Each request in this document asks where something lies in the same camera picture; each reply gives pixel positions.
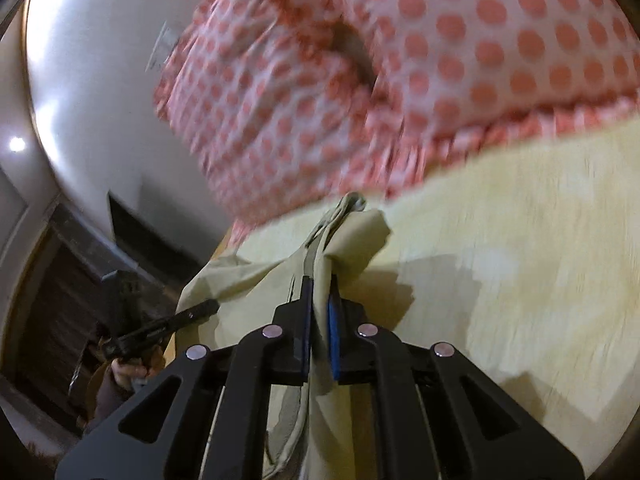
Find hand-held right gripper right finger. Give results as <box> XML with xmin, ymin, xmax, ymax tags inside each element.
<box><xmin>327</xmin><ymin>280</ymin><xmax>586</xmax><ymax>480</ymax></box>

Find white wall switch plate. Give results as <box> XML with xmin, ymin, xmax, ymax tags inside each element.
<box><xmin>145</xmin><ymin>21</ymin><xmax>181</xmax><ymax>73</ymax></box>

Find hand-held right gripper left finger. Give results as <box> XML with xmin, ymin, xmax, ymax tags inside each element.
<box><xmin>55</xmin><ymin>276</ymin><xmax>316</xmax><ymax>480</ymax></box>

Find yellow bed sheet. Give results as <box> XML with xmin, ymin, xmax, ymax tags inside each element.
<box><xmin>165</xmin><ymin>119</ymin><xmax>640</xmax><ymax>480</ymax></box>

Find dark wooden door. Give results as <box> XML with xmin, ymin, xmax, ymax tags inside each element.
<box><xmin>11</xmin><ymin>220</ymin><xmax>118</xmax><ymax>431</ymax></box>

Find large-dotted red white pillow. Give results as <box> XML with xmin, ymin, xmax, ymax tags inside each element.
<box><xmin>340</xmin><ymin>0</ymin><xmax>640</xmax><ymax>166</ymax></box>

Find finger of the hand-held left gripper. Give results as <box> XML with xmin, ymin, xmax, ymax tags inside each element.
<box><xmin>116</xmin><ymin>299</ymin><xmax>222</xmax><ymax>351</ymax></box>

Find person's left forearm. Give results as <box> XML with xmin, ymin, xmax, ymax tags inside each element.
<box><xmin>84</xmin><ymin>366</ymin><xmax>137</xmax><ymax>436</ymax></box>

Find person's left hand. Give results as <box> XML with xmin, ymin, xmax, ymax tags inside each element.
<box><xmin>111</xmin><ymin>346</ymin><xmax>165</xmax><ymax>382</ymax></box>

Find black rectangular panel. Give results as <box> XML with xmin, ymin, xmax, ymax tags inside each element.
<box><xmin>107</xmin><ymin>191</ymin><xmax>203</xmax><ymax>283</ymax></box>

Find small-dotted red white cloth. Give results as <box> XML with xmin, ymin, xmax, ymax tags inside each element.
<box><xmin>152</xmin><ymin>0</ymin><xmax>443</xmax><ymax>238</ymax></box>

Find beige pants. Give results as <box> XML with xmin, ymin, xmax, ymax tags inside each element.
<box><xmin>177</xmin><ymin>192</ymin><xmax>393</xmax><ymax>480</ymax></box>

